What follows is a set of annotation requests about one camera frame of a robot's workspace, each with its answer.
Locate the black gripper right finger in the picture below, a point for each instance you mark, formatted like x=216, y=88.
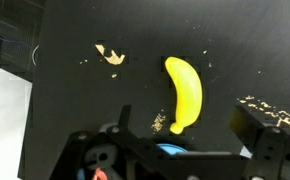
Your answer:
x=256, y=133

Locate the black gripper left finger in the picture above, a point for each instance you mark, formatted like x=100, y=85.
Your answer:
x=125, y=117

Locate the blue toy plate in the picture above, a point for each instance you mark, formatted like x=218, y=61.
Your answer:
x=170, y=148

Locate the yellow banana toy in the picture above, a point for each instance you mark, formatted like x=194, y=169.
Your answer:
x=186, y=93

